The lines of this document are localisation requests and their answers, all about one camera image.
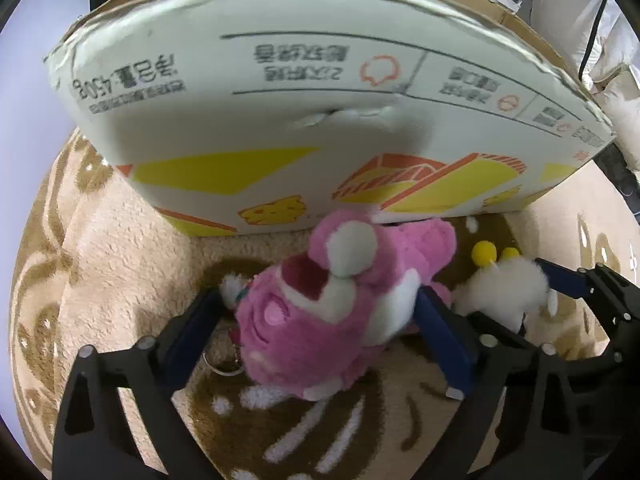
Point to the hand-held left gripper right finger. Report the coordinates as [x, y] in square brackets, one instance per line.
[445, 345]

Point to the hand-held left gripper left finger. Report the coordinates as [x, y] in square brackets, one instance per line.
[192, 340]

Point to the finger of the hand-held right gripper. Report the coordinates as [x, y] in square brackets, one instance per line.
[500, 326]
[565, 280]

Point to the white fluffy plush toy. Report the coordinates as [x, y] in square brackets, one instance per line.
[500, 280]

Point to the pink bear plush toy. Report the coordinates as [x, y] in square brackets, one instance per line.
[300, 330]

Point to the printed cardboard box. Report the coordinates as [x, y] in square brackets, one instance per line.
[300, 110]

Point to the beige patterned blanket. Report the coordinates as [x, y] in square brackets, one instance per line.
[125, 270]

